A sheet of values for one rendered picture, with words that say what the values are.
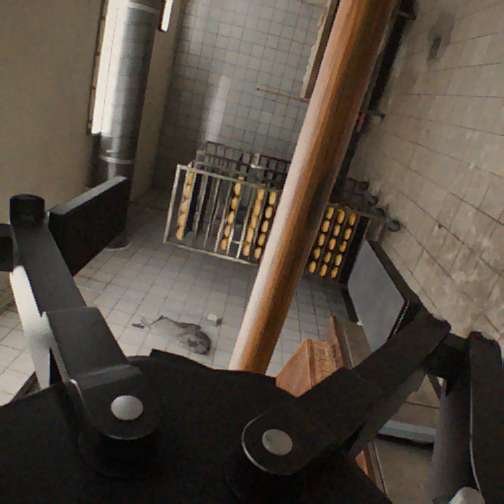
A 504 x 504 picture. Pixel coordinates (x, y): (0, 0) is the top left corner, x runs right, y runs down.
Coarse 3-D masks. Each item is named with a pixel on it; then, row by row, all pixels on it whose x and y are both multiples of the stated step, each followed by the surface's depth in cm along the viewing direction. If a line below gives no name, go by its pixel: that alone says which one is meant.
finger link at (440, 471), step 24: (480, 336) 13; (480, 360) 12; (456, 384) 12; (480, 384) 10; (456, 408) 11; (480, 408) 9; (456, 432) 10; (480, 432) 9; (456, 456) 9; (480, 456) 8; (432, 480) 9; (456, 480) 8; (480, 480) 7
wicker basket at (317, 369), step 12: (300, 348) 202; (312, 348) 193; (324, 348) 196; (288, 360) 206; (300, 360) 206; (312, 360) 185; (324, 360) 205; (288, 372) 209; (300, 372) 209; (312, 372) 176; (324, 372) 199; (288, 384) 213; (300, 384) 213; (312, 384) 169
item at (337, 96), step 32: (352, 0) 19; (384, 0) 19; (352, 32) 20; (384, 32) 20; (352, 64) 20; (320, 96) 22; (352, 96) 21; (320, 128) 22; (352, 128) 23; (320, 160) 23; (288, 192) 24; (320, 192) 23; (288, 224) 24; (288, 256) 25; (256, 288) 27; (288, 288) 26; (256, 320) 27; (256, 352) 28
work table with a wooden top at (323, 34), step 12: (336, 0) 360; (396, 0) 366; (336, 12) 368; (396, 12) 363; (324, 24) 369; (324, 36) 374; (384, 36) 385; (324, 48) 382; (384, 48) 379; (312, 60) 408; (312, 72) 389; (312, 84) 393; (372, 84) 394; (300, 96) 457; (360, 108) 403
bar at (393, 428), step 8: (392, 424) 141; (400, 424) 142; (408, 424) 143; (384, 432) 141; (392, 432) 141; (400, 432) 140; (408, 432) 140; (416, 432) 140; (424, 432) 141; (432, 432) 142; (424, 440) 142; (432, 440) 142
